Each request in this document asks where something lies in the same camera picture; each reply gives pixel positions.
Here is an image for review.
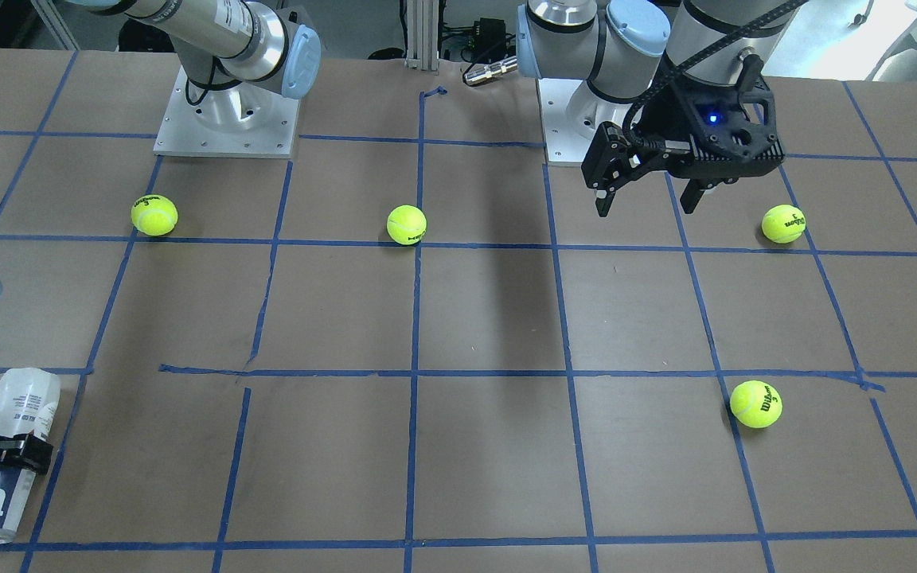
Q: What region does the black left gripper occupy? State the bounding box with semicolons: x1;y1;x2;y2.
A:
581;76;786;217

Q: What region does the clear Wilson tennis ball can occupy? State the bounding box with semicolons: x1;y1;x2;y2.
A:
0;368;61;544

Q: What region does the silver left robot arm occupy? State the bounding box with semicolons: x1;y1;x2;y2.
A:
516;1;802;217

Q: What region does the yellow tennis ball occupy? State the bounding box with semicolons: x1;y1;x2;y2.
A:
729;380;783;429
386;205;428;246
130;193;178;236
760;205;806;244

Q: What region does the yellow tennis ball centre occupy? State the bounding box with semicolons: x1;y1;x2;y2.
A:
386;205;428;246

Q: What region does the silver metal cylinder connector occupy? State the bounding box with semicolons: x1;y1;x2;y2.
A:
462;56;519;87

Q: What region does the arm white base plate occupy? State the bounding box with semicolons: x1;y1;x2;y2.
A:
537;79;630;166
153;68;301;159

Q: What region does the aluminium frame post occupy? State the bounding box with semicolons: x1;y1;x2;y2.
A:
400;0;443;75

